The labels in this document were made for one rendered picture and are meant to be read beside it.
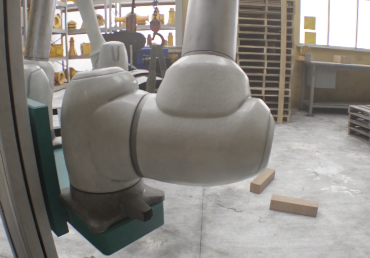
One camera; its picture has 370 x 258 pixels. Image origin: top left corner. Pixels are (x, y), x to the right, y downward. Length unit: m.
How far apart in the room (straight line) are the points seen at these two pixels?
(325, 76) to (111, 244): 5.71
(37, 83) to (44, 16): 0.31
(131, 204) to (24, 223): 0.24
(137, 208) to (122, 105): 0.19
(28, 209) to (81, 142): 0.21
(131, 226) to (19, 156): 0.26
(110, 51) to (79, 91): 0.50
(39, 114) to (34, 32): 0.60
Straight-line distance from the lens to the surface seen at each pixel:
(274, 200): 2.38
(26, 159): 0.57
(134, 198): 0.54
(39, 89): 0.91
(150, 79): 1.49
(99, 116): 0.46
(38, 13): 1.12
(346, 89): 6.99
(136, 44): 4.11
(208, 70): 0.43
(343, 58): 6.40
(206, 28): 0.49
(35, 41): 1.11
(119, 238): 0.55
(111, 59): 0.96
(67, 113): 0.50
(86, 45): 10.44
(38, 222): 0.64
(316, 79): 5.94
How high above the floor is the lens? 1.29
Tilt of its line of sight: 15 degrees down
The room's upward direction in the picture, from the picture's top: straight up
